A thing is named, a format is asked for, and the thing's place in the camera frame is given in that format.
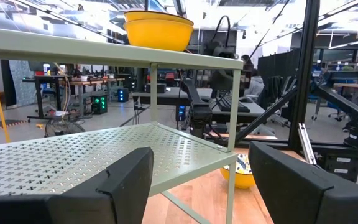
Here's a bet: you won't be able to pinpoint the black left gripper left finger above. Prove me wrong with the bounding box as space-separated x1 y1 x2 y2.
0 147 154 224

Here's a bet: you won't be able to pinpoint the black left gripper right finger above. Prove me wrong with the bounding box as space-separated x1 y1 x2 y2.
248 141 358 224

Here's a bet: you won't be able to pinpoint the black controller box white labels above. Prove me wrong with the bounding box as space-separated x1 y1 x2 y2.
317 152 358 184

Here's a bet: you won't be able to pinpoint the person at desk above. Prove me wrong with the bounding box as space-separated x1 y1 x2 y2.
241 54 265 97

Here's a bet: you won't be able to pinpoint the pale green perforated metal shelf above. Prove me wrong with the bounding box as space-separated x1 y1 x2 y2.
0 26 244 224

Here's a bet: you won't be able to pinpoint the black keyboard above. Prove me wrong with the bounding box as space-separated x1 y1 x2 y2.
209 95 251 113

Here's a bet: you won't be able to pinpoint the black office chair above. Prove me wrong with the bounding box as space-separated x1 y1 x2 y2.
259 75 293 127

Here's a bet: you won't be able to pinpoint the grey desk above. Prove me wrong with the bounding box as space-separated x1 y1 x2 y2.
132 86 267 124

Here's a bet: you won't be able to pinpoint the black floor fan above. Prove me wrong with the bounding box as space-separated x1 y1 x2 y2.
44 119 86 138

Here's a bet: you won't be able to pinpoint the computer tower green lights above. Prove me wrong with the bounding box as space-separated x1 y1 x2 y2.
91 95 108 115

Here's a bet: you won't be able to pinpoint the computer tower blue lights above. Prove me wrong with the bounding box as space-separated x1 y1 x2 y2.
117 88 129 103

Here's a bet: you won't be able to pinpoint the wooden workbench black legs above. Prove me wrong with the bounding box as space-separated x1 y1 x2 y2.
22 74 126 121

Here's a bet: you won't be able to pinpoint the silver aluminium bracket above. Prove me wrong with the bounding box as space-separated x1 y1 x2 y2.
297 123 318 166

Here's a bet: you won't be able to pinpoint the black aluminium table frame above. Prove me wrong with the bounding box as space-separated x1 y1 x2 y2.
234 0 358 156

